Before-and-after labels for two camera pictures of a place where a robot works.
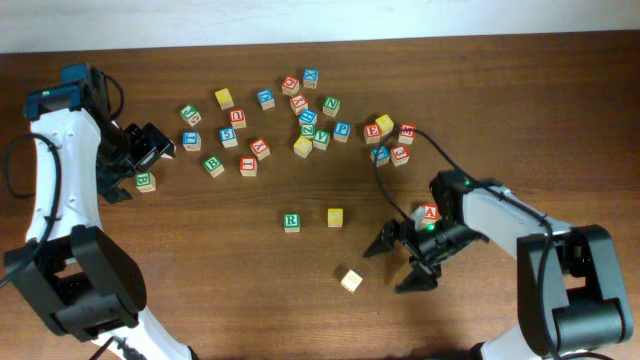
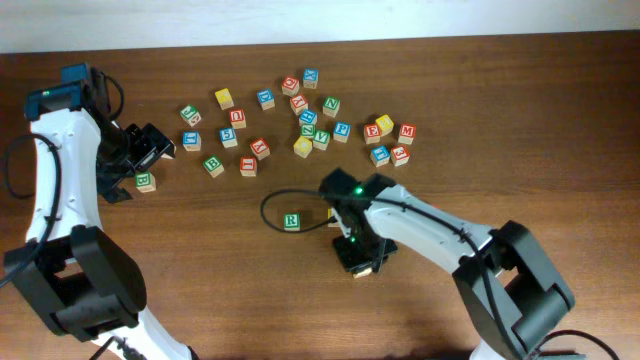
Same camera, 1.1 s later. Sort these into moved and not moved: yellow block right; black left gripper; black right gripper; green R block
Moved: black right gripper
Not moved: green R block; yellow block right; black left gripper
